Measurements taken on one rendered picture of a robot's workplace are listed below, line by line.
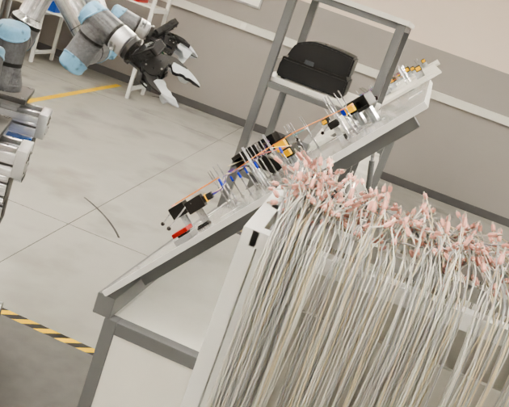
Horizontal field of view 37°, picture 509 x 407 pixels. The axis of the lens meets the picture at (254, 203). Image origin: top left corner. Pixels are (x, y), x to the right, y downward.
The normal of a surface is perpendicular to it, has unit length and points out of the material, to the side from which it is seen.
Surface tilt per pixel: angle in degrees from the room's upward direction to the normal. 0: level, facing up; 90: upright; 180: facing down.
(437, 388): 90
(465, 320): 90
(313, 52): 90
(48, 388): 0
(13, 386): 0
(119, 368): 90
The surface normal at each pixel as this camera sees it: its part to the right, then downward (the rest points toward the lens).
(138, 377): -0.23, 0.20
